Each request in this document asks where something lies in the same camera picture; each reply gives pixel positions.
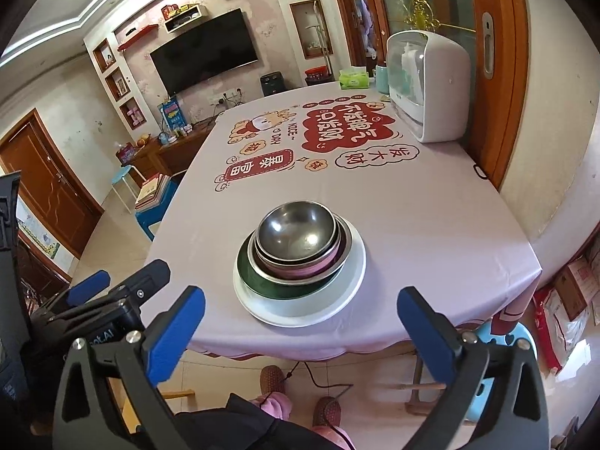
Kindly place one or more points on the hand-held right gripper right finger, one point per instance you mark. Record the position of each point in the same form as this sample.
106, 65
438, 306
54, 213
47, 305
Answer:
422, 333

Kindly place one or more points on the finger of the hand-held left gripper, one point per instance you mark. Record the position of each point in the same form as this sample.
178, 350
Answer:
145, 279
86, 287

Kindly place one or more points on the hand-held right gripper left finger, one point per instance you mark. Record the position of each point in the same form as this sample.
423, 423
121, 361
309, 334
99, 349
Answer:
180, 333

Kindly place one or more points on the green plate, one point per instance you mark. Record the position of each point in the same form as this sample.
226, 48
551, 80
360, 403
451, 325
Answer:
248, 274

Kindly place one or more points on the white paper plate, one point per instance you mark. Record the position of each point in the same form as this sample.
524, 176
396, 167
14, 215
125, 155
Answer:
354, 272

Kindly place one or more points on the large steel bowl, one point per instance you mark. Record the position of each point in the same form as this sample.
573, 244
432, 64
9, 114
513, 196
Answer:
346, 248

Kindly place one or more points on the pink steel-lined bowl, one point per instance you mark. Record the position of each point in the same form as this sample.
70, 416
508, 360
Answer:
300, 269

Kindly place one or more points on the small steel bowl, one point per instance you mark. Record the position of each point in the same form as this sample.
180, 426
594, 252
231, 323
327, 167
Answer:
295, 232

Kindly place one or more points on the wooden chair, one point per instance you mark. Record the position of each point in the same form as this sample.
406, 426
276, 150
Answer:
417, 375

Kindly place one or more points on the blue plastic stool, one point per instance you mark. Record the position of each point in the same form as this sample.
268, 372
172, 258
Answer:
154, 218

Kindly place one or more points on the stack of books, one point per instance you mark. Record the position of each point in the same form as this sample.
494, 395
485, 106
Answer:
152, 191

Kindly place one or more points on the brown slipper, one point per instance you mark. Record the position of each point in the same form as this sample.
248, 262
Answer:
272, 377
328, 412

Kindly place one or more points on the light blue round stool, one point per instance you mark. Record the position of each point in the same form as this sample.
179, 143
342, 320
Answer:
123, 174

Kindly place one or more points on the printed pink tablecloth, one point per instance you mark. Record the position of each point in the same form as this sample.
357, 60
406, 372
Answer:
422, 225

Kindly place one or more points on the brown wooden door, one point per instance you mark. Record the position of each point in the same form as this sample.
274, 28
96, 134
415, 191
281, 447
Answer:
44, 187

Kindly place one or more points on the person's dark jacket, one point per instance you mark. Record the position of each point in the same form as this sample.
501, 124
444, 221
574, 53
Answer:
243, 426

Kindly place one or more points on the wooden television cabinet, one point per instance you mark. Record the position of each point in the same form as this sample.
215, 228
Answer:
173, 152

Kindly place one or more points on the white and red bag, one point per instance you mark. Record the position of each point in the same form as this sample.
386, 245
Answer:
553, 333

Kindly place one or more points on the cardboard box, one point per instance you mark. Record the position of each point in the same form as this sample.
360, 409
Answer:
576, 286

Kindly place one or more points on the blue standing poster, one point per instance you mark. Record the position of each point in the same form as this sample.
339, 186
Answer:
171, 112

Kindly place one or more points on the black tablecloth clip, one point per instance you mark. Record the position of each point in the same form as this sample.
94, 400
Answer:
477, 170

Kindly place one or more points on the wooden sliding door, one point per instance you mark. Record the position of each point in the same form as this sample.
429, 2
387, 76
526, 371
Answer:
501, 117

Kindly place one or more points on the dark green air fryer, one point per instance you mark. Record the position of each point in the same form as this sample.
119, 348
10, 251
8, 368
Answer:
273, 85

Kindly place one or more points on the black television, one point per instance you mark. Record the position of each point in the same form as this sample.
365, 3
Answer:
206, 51

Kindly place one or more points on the white countertop sterilizer cabinet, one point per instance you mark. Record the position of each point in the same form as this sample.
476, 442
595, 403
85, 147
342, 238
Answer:
440, 93

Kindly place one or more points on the teal container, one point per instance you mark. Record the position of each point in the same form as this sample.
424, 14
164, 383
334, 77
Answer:
382, 79

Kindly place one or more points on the green tissue box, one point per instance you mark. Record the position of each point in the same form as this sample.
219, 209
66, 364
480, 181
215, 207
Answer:
355, 79

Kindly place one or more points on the red-lidded black container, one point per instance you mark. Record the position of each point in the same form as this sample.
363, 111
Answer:
316, 77

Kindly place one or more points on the gold ornament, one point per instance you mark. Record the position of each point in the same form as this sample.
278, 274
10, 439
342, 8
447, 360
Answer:
419, 14

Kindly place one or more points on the colourful wall chart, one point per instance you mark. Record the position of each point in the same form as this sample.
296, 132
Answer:
42, 239

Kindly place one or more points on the wall display niches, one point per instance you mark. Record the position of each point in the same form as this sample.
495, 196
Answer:
131, 115

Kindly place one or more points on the red wall shelf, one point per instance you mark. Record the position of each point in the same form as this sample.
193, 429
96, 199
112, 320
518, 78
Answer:
136, 37

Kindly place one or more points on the white wall shelf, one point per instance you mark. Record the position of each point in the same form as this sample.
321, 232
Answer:
185, 21

